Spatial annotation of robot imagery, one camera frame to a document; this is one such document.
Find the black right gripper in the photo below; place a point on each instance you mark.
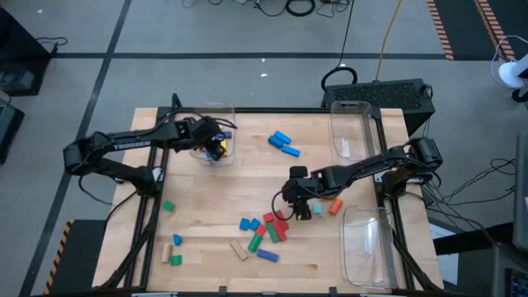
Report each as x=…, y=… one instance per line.
x=309, y=187

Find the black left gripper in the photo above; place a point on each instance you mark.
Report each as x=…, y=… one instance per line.
x=206, y=130

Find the navy rectangular bar block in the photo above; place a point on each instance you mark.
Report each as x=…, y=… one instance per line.
x=227, y=134
x=267, y=255

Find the yellow rectangular bar block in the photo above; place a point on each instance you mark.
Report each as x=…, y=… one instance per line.
x=224, y=146

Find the pink rectangular bar block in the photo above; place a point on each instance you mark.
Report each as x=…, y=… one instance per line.
x=201, y=148

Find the red rectangular bar block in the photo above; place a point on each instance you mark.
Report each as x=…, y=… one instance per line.
x=284, y=224
x=280, y=233

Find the blue rectangular bar block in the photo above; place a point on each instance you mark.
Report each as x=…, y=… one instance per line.
x=290, y=151
x=282, y=137

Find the green rectangular bar block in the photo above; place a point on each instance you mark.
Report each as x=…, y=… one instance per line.
x=272, y=233

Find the natural wood bar block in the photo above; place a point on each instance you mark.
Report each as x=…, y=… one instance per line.
x=239, y=250

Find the green cube block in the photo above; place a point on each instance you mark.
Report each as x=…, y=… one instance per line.
x=168, y=205
x=176, y=260

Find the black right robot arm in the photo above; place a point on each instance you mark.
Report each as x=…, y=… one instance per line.
x=363, y=165

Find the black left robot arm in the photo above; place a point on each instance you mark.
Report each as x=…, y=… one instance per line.
x=123, y=142

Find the clear plastic bin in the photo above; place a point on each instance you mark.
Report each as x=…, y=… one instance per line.
x=367, y=247
x=227, y=158
x=350, y=123

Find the light cyan small block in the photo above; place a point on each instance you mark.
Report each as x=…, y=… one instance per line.
x=317, y=208

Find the red cube block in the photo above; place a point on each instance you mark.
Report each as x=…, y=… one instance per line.
x=269, y=217

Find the red small block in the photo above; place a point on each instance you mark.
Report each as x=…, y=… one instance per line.
x=260, y=229

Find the orange cylinder block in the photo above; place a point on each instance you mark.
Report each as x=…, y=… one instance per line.
x=336, y=206

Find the green cylinder block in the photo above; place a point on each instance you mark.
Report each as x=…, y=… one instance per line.
x=254, y=242

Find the blue small wedge block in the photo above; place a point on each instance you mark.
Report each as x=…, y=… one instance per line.
x=177, y=239

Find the natural wood cylinder block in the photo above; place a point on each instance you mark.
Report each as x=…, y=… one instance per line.
x=166, y=253

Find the black computer case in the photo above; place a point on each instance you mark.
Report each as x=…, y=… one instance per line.
x=379, y=95

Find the black mat orange-striped edge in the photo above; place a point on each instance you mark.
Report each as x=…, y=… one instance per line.
x=82, y=255
x=466, y=24

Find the dark grey equipment case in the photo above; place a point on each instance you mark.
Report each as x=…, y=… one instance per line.
x=8, y=128

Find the black equipment platform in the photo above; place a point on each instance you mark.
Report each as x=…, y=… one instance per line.
x=20, y=49

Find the dark workstation desk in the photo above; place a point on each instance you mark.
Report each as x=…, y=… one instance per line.
x=511, y=272

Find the white round device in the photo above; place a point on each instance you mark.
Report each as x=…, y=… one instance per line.
x=509, y=74

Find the black aluminium table frame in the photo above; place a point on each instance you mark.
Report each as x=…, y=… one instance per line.
x=268, y=110

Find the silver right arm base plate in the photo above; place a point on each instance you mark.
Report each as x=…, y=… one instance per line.
x=378, y=176

